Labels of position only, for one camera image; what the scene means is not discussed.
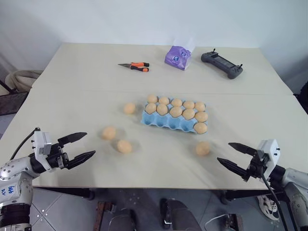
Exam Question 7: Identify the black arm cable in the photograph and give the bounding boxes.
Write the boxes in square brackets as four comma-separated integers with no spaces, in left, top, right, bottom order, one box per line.
[260,166,289,231]
[9,128,39,161]

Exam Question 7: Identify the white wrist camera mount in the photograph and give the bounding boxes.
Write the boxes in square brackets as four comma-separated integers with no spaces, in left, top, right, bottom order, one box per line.
[32,127,52,165]
[256,139,280,179]

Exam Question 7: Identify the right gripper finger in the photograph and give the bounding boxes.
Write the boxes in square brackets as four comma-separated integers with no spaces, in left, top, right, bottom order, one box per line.
[228,142,258,157]
[217,157,249,180]

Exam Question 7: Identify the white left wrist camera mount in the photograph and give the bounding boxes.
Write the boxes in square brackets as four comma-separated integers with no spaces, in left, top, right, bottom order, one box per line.
[32,127,52,165]

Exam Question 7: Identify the beige round basket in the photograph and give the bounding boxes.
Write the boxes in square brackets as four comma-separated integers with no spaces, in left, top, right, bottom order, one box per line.
[5,69,44,93]

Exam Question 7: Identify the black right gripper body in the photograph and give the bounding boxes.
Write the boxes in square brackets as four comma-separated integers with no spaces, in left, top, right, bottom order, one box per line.
[242,153,269,182]

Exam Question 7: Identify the dark object beside table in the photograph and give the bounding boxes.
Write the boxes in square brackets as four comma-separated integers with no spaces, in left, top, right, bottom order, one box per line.
[292,80,308,127]

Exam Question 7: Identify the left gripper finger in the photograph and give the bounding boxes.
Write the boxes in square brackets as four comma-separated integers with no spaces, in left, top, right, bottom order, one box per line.
[67,150,96,169]
[57,131,88,148]

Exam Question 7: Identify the dark floor mat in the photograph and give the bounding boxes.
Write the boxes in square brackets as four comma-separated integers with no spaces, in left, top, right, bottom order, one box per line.
[0,90,30,116]

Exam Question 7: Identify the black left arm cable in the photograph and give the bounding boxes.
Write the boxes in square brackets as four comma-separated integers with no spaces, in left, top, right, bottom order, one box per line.
[9,128,39,161]

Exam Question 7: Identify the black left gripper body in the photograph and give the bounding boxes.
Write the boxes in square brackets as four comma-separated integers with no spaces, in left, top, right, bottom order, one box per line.
[46,142,70,172]

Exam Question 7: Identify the orange black handled pliers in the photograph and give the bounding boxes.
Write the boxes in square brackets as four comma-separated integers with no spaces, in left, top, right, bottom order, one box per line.
[117,62,150,73]

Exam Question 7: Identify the brown wooden block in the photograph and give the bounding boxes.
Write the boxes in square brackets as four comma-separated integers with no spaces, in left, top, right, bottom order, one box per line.
[95,201,114,231]

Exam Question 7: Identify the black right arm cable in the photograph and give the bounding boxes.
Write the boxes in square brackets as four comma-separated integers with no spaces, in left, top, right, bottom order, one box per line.
[260,166,289,231]

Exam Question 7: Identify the black table frame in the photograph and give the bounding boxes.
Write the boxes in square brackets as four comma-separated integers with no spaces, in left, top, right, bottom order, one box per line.
[32,186,274,205]

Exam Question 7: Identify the purple tissue pack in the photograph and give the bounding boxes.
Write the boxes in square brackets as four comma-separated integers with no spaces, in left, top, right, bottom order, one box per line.
[164,37,197,71]

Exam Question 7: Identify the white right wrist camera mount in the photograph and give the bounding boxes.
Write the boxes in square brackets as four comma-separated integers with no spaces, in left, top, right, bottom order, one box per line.
[256,139,280,179]

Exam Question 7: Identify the white black sneaker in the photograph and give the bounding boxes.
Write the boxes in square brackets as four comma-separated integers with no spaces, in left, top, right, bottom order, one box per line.
[256,194,281,221]

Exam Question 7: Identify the blue egg tray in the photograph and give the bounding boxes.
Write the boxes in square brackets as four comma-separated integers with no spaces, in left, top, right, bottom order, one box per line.
[140,97,209,135]

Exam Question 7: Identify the large dark rounded shape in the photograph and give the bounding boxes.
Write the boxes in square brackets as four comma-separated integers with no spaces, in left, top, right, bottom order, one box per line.
[159,198,203,231]

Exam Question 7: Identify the grey handheld remote controller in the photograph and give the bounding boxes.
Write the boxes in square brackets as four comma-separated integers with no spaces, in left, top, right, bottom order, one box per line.
[201,48,244,80]

